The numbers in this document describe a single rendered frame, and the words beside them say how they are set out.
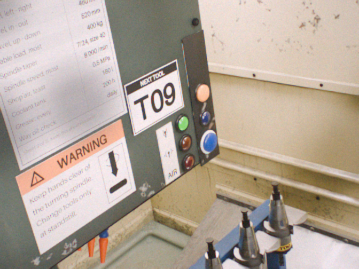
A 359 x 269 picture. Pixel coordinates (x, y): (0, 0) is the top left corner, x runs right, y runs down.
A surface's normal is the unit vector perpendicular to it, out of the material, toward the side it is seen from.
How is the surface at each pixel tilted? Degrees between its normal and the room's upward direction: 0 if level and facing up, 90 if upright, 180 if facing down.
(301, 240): 24
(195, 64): 90
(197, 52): 90
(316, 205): 90
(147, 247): 0
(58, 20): 90
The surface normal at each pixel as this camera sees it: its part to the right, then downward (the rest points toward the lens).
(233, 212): -0.40, -0.64
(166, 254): -0.14, -0.89
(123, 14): 0.74, 0.19
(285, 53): -0.66, 0.41
